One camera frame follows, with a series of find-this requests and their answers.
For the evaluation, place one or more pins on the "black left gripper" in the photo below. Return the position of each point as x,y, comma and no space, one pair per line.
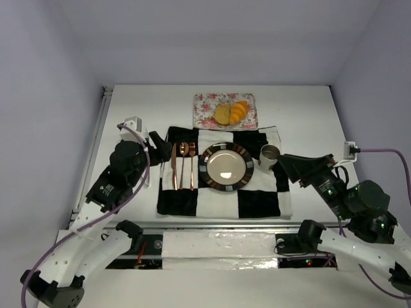
153,149

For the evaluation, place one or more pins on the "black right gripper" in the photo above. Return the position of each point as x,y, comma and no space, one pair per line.
314,170

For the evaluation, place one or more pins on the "brown bread slice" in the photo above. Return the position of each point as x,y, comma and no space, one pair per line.
222,115

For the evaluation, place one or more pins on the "orange striped croissant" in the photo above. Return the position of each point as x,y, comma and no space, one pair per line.
238,111

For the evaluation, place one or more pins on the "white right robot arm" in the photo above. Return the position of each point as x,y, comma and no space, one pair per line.
370,237

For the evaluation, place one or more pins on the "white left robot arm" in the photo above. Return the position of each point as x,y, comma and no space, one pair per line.
59,277

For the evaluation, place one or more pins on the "copper knife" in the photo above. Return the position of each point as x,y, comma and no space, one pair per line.
174,166

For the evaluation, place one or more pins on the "copper spoon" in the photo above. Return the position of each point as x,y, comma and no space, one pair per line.
184,149

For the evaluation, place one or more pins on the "copper fork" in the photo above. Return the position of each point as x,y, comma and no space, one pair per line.
192,152

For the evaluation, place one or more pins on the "white metal cup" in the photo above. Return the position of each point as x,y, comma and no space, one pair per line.
268,156

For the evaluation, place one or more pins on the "black white checkered cloth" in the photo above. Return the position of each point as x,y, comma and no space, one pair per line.
267,195

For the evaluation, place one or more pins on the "floral rectangular tray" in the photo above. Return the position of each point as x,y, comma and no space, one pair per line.
204,105

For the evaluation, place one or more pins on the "dark rimmed ceramic plate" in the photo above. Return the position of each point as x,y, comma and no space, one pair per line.
226,166

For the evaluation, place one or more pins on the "white foil covered block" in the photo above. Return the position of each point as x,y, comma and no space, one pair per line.
209,250

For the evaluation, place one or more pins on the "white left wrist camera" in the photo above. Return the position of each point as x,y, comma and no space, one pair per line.
136,125

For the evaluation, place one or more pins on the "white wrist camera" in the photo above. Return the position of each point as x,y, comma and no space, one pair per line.
136,125
350,154

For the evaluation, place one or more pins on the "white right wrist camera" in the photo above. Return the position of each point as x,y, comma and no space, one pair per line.
350,154

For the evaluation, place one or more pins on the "aluminium frame rail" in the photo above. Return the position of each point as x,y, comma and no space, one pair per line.
91,157

